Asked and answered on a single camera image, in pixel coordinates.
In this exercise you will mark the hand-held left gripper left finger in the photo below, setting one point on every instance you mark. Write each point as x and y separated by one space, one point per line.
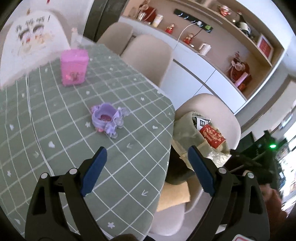
94 171

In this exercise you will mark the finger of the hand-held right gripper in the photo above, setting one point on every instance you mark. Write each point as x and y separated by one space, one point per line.
246 158
262 178

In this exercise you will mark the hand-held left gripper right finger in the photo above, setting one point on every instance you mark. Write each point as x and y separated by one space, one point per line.
201 171

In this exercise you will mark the black trash bin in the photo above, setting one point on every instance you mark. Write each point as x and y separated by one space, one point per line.
180 169

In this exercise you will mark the red gold printed packet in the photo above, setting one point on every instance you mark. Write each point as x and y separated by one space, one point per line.
212 136

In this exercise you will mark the yellow bin liner bag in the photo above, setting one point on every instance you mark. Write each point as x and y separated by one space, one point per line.
185 129

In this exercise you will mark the black white snack packet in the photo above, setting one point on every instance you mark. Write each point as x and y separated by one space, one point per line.
203 124

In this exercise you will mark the person's right forearm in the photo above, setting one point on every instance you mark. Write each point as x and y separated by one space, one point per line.
275 208

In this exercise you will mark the tan seat cushion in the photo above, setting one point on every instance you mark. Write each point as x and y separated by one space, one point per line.
173 197

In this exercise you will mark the purple toy carriage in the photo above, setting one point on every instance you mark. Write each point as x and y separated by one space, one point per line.
106 118

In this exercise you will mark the beige dining chair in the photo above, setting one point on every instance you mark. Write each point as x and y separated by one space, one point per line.
148 55
219 109
115 37

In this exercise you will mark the small red box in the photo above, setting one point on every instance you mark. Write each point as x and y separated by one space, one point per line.
241 87

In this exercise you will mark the pink bottle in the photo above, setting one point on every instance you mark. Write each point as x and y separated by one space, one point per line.
242 79

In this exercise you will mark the large red flower gift bag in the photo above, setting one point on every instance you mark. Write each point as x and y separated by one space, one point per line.
238 67

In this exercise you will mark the white sideboard cabinet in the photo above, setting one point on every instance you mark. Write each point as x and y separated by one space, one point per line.
196 74

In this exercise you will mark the pink box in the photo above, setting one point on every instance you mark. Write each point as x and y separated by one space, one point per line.
74 67

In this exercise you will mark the red framed picture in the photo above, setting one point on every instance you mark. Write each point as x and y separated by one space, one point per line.
265 46

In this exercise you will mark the white electric kettle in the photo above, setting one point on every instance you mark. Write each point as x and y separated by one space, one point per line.
204 48

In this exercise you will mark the white mesh food cover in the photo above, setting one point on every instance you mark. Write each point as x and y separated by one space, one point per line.
27 58

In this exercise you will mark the red doll figurine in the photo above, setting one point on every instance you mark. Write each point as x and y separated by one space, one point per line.
188 39
169 28

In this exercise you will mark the panda wine bottle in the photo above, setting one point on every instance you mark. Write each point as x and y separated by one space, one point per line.
242 24

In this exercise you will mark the green charger plug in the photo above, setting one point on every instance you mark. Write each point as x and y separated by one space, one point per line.
208 27

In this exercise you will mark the white charger plug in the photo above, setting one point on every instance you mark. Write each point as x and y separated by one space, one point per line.
199 23

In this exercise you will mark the black power strip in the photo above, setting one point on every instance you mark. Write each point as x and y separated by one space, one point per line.
185 16

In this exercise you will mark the dark glass cabinet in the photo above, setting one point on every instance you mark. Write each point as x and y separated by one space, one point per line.
104 16

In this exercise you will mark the cream tumbler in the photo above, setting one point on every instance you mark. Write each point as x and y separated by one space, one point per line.
157 20

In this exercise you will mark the red gift bag with flower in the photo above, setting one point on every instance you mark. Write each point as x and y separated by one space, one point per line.
149 11

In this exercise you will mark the wooden wall shelf unit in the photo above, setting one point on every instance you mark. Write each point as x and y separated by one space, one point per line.
226 39

